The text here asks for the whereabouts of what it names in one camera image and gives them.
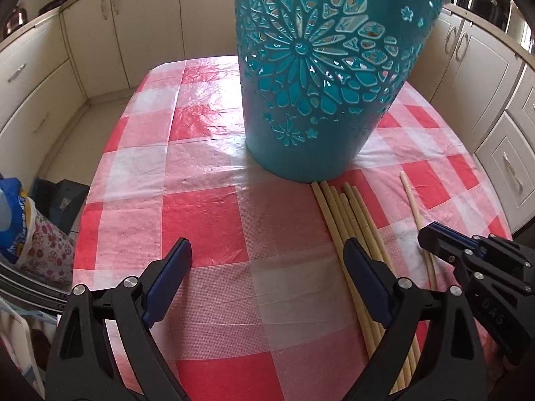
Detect bundle of wooden chopsticks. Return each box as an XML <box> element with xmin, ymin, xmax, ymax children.
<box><xmin>311</xmin><ymin>181</ymin><xmax>421</xmax><ymax>387</ymax></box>

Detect floral print bin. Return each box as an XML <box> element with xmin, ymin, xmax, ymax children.
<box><xmin>17</xmin><ymin>213</ymin><xmax>76</xmax><ymax>289</ymax></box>

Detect single wooden chopstick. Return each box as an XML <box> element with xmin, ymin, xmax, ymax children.
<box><xmin>400</xmin><ymin>172</ymin><xmax>438</xmax><ymax>291</ymax></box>

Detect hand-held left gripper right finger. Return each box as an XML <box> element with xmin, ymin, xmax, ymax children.
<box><xmin>343</xmin><ymin>237</ymin><xmax>488</xmax><ymax>401</ymax></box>

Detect cream kitchen cabinets beside stove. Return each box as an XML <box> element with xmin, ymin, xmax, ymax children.
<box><xmin>401</xmin><ymin>4</ymin><xmax>535</xmax><ymax>235</ymax></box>

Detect grey metal rail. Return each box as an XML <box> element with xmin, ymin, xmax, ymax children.
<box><xmin>0</xmin><ymin>255</ymin><xmax>70</xmax><ymax>314</ymax></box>

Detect blue white plastic bag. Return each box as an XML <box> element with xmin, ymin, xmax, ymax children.
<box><xmin>0</xmin><ymin>177</ymin><xmax>38</xmax><ymax>264</ymax></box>

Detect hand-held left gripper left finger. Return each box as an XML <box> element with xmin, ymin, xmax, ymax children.
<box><xmin>45</xmin><ymin>237</ymin><xmax>193</xmax><ymax>401</ymax></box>

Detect teal perforated plastic basket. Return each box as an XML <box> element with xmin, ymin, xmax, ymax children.
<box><xmin>232</xmin><ymin>0</ymin><xmax>450</xmax><ymax>183</ymax></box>

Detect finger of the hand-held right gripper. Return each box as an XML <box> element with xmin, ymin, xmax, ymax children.
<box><xmin>453</xmin><ymin>259</ymin><xmax>523</xmax><ymax>364</ymax></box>
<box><xmin>417</xmin><ymin>221</ymin><xmax>535</xmax><ymax>297</ymax></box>

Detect cream kitchen cabinets under window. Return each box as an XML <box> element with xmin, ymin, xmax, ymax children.
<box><xmin>0</xmin><ymin>0</ymin><xmax>241</xmax><ymax>184</ymax></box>

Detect dark blue plastic crate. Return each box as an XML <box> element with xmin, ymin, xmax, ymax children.
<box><xmin>31</xmin><ymin>177</ymin><xmax>90</xmax><ymax>235</ymax></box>

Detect red white checkered tablecloth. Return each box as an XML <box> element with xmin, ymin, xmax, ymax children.
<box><xmin>72</xmin><ymin>55</ymin><xmax>513</xmax><ymax>401</ymax></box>

